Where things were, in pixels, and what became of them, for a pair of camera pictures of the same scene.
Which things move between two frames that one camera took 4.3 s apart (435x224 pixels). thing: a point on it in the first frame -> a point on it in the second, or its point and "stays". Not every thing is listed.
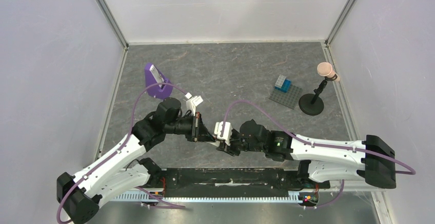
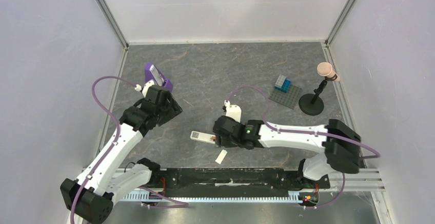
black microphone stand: [312, 104] stays
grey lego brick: [280, 81] stays
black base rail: [235, 182] stays
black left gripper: [200, 132] -> [174, 109]
